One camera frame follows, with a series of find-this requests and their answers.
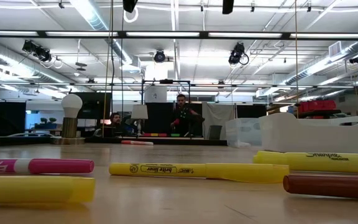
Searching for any silver ventilation duct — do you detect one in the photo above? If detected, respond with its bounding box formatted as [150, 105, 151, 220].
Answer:
[0, 43, 74, 85]
[70, 0, 135, 65]
[286, 40, 358, 85]

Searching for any black wall screen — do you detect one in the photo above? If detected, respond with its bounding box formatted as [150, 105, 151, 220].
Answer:
[73, 91, 113, 121]

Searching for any grey trash bin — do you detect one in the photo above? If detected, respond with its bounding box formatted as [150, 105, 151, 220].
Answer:
[208, 124, 223, 141]

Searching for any pink and white marker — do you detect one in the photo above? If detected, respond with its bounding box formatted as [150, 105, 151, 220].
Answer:
[0, 158, 95, 175]

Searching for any grey backdrop cloth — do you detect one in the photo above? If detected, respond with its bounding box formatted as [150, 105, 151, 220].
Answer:
[201, 102, 236, 140]

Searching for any chunky yellow highlighter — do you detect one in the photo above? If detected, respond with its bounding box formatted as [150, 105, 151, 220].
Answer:
[252, 150, 358, 175]

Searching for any tan hanging rope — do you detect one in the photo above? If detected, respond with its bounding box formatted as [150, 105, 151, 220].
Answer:
[294, 0, 299, 103]

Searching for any slim yellow highlighter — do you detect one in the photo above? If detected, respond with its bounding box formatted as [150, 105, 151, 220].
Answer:
[108, 162, 290, 184]
[0, 175, 96, 205]

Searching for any brown marker with white end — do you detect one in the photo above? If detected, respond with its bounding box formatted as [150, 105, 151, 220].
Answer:
[282, 174, 358, 201]

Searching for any white plastic bin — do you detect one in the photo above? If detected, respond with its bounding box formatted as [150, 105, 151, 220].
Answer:
[259, 112, 358, 154]

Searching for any white hanging cable loop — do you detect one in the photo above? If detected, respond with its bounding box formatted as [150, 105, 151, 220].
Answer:
[122, 6, 140, 24]

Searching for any clear plastic divided bin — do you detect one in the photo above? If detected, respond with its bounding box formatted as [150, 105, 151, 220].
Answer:
[224, 117, 264, 149]

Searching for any person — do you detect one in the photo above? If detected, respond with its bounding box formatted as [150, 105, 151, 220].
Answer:
[168, 94, 205, 138]
[109, 112, 123, 129]

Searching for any black partition panel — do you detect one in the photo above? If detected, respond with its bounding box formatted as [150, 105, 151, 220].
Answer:
[0, 101, 27, 136]
[236, 104, 267, 119]
[143, 102, 203, 138]

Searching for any white paper sign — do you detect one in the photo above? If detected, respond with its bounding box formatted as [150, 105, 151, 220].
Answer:
[144, 86, 168, 104]

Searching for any black hanging cable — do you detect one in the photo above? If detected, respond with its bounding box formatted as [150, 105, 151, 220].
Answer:
[120, 12, 125, 138]

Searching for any orange and white marker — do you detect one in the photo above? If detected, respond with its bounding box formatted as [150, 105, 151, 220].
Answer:
[121, 140, 155, 146]

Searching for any blue planter with plants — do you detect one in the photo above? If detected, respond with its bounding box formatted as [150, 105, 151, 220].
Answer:
[34, 117, 58, 130]

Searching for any white bulb brass lamp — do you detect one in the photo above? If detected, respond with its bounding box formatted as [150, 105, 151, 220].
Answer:
[49, 93, 86, 146]

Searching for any white shade table lamp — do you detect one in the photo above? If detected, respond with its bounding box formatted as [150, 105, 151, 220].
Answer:
[131, 104, 149, 138]

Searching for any black frame stand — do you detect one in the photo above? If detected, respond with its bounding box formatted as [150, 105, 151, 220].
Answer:
[140, 79, 191, 105]

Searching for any red storage bin row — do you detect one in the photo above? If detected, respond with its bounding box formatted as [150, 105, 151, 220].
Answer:
[298, 99, 337, 113]

